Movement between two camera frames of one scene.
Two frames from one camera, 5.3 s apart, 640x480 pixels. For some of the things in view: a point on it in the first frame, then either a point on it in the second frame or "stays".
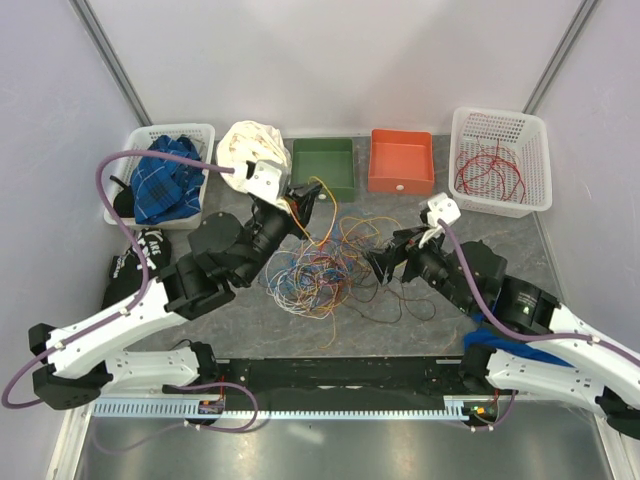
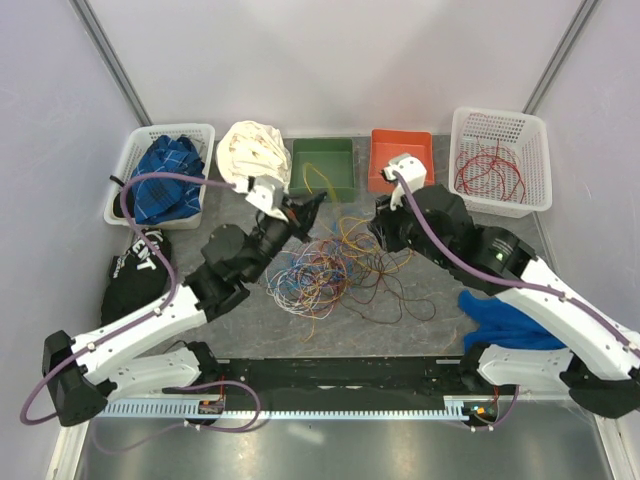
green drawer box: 330,159 stays
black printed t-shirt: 126,272 stays
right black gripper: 404,245 to 382,224
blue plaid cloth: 165,189 stays
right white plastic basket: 499,162 stays
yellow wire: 335,212 to 306,184
